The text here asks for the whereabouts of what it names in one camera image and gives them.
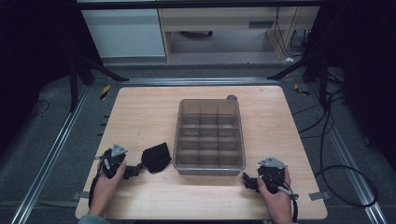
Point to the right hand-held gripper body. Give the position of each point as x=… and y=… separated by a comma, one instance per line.
x=271, y=174

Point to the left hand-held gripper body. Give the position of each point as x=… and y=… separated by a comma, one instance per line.
x=115, y=158

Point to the black cloth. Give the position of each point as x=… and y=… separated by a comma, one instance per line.
x=156, y=157

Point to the clear grey divided storage box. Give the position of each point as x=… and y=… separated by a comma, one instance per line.
x=208, y=137

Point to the person's right hand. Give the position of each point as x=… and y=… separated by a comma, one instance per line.
x=277, y=202

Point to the person's left hand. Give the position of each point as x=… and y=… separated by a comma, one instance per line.
x=106, y=189

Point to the grey tape piece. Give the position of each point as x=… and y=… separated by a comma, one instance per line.
x=80, y=195
x=318, y=195

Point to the yellow black striped tape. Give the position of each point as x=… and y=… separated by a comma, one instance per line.
x=300, y=90
x=105, y=91

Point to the small round grey cap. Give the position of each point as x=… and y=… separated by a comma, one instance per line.
x=232, y=97

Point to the black metal stand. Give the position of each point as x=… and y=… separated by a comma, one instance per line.
x=311, y=67
x=84, y=67

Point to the white cabinet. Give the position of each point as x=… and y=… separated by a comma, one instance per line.
x=124, y=31

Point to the light wooden desk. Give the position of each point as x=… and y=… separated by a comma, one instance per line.
x=233, y=21

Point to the aluminium floor rail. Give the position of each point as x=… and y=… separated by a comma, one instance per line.
x=348, y=155
x=46, y=158
x=199, y=81

